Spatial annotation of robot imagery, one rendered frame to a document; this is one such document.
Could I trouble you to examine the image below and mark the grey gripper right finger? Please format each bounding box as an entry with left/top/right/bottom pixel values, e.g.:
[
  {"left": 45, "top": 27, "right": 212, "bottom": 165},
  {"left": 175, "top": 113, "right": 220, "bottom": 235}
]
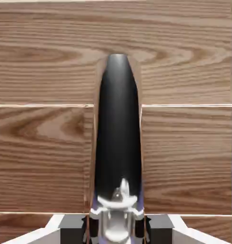
[{"left": 145, "top": 213, "right": 231, "bottom": 244}]

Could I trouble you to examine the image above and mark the light wood cabinet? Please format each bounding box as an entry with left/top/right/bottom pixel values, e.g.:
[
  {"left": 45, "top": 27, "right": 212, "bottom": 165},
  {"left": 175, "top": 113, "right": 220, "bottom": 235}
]
[{"left": 0, "top": 0, "right": 232, "bottom": 244}]

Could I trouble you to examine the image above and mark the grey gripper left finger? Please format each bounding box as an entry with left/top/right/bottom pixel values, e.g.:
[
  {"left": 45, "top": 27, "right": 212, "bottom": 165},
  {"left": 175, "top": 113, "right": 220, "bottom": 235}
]
[{"left": 0, "top": 213, "right": 88, "bottom": 244}]

